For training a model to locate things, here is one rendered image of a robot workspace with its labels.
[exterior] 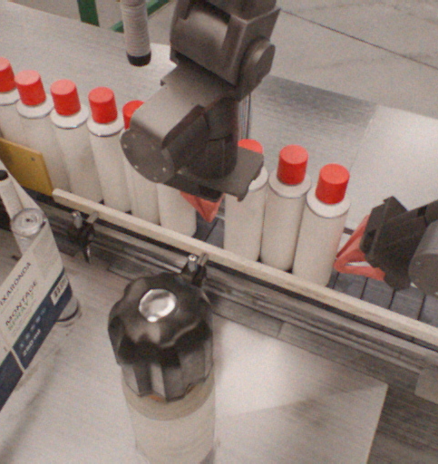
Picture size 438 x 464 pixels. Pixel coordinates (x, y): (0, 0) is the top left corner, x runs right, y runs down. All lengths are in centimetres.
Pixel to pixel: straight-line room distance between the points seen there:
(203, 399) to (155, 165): 21
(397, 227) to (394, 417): 25
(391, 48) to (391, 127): 176
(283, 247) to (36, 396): 35
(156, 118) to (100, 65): 76
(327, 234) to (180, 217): 21
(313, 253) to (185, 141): 28
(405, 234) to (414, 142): 46
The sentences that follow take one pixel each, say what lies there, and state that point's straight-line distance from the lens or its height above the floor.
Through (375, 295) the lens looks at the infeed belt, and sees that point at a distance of 81.
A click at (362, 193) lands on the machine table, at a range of 99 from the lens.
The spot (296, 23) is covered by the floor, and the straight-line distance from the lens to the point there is 296.
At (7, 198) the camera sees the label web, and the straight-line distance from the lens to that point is 72.
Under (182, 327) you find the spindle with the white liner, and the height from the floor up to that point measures 118.
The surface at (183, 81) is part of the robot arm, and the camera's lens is 52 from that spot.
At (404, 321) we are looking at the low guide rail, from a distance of 76.
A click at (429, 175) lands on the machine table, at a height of 83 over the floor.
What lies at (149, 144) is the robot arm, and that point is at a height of 121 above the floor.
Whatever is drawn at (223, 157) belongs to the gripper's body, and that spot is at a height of 113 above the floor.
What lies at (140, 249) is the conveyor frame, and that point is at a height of 87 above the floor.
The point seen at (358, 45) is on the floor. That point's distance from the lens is 285.
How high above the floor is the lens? 154
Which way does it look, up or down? 51 degrees down
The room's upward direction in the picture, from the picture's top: straight up
